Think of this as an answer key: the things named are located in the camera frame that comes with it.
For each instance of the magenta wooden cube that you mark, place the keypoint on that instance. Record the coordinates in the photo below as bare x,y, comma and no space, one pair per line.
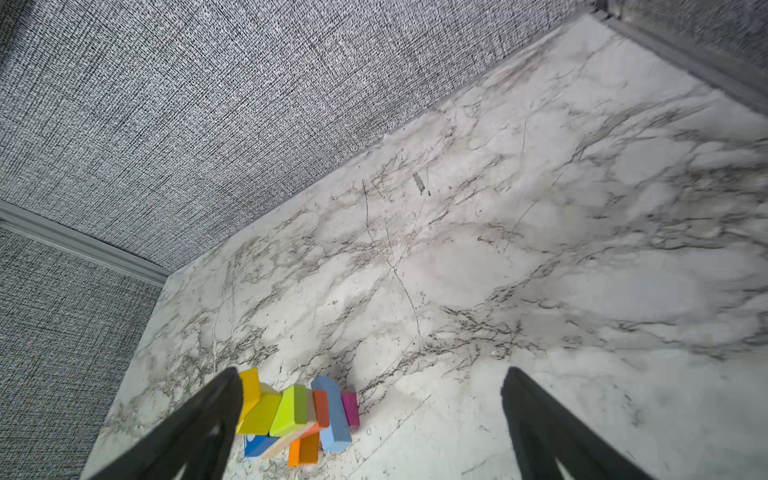
351,409

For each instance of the lime green wooden block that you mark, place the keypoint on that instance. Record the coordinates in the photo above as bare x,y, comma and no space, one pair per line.
292,412

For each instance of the red wooden block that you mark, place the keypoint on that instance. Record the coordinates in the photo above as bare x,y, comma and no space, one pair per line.
318,415

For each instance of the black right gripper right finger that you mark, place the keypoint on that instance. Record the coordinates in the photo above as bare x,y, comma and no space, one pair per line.
547,436

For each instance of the yellow wooden wedge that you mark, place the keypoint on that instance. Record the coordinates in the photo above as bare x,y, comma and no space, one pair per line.
251,390

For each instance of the blue number cube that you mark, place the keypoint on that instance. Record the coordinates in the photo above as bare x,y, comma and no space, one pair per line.
257,445

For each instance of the light blue wooden block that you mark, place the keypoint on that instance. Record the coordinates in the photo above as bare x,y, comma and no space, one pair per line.
336,437

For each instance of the orange wooden block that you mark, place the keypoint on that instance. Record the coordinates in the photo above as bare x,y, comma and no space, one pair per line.
304,451

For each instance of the yellow wooden cube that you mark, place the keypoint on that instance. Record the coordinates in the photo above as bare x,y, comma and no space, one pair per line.
257,421

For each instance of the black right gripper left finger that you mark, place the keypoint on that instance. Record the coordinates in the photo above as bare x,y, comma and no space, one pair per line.
194,442

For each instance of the long natural wood block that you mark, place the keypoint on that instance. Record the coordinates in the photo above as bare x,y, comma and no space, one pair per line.
282,444

